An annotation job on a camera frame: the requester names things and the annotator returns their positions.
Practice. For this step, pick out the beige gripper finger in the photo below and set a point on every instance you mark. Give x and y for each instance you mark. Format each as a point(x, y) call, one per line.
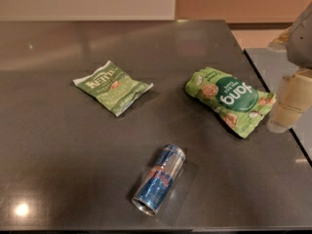
point(294, 97)
point(279, 44)

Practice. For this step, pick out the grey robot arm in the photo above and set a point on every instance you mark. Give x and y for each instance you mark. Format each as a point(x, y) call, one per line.
point(299, 45)

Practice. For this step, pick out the grey side table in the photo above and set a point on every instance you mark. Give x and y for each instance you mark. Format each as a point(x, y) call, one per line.
point(272, 67)

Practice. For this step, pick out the green Jang snack bag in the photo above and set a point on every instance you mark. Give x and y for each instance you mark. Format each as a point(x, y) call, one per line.
point(238, 104)

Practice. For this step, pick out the blue silver Red Bull can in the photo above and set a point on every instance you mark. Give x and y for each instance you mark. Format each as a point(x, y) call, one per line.
point(159, 181)

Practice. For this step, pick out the green Kettle chips bag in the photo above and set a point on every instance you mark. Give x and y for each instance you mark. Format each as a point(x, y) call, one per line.
point(112, 87)

